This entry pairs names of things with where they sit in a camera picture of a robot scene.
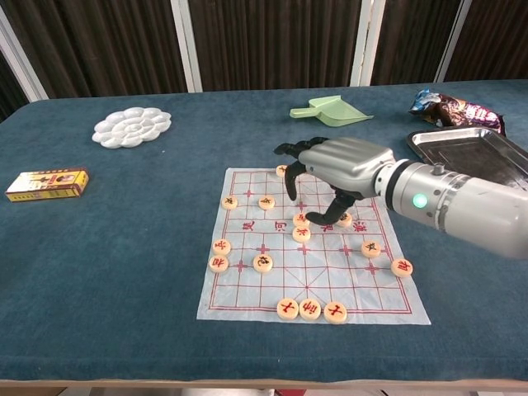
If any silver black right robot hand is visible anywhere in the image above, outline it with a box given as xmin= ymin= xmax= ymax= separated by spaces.
xmin=273 ymin=136 xmax=398 ymax=228

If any green plastic dustpan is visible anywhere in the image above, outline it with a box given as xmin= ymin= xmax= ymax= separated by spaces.
xmin=289 ymin=95 xmax=375 ymax=129

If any translucent xiangqi board sheet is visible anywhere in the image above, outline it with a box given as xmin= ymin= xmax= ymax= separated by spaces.
xmin=196 ymin=166 xmax=432 ymax=326

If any purple brown snack bag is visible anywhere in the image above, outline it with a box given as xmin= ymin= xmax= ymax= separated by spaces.
xmin=408 ymin=88 xmax=507 ymax=135

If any stainless steel tray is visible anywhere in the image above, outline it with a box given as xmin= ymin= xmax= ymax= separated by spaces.
xmin=404 ymin=126 xmax=528 ymax=191

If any dark slatted panel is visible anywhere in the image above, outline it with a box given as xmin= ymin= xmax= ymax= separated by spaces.
xmin=188 ymin=0 xmax=365 ymax=93
xmin=0 ymin=0 xmax=187 ymax=100
xmin=370 ymin=0 xmax=462 ymax=87
xmin=444 ymin=0 xmax=528 ymax=83

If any white flower paint palette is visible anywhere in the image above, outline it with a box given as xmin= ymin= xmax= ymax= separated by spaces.
xmin=92 ymin=106 xmax=172 ymax=149

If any teal felt table cloth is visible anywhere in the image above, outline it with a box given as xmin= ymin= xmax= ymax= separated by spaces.
xmin=0 ymin=78 xmax=528 ymax=383

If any yellow printed cardboard box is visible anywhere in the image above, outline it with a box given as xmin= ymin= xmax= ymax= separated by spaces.
xmin=4 ymin=167 xmax=90 ymax=204

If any white frame post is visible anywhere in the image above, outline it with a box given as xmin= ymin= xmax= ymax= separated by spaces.
xmin=0 ymin=16 xmax=50 ymax=103
xmin=434 ymin=0 xmax=473 ymax=83
xmin=170 ymin=0 xmax=204 ymax=93
xmin=349 ymin=0 xmax=387 ymax=87

